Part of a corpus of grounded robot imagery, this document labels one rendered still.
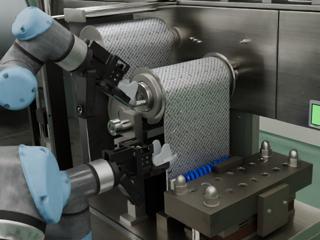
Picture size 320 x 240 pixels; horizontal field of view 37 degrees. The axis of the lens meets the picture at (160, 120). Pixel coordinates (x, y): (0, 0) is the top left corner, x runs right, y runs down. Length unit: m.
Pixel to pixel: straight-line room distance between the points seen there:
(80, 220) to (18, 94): 0.34
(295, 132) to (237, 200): 3.20
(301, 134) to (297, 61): 3.03
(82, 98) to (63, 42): 0.15
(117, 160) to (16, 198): 0.46
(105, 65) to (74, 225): 0.36
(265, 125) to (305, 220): 3.19
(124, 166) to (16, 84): 0.37
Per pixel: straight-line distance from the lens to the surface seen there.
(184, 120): 1.24
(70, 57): 1.05
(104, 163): 1.10
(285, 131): 4.40
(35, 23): 1.00
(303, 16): 1.27
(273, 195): 1.23
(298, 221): 1.36
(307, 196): 3.51
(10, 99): 0.89
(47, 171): 0.71
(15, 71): 0.89
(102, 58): 1.11
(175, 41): 1.56
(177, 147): 1.25
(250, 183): 1.25
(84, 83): 1.10
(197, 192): 1.20
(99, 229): 1.33
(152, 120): 1.22
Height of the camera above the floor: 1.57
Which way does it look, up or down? 18 degrees down
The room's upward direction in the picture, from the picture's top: 3 degrees counter-clockwise
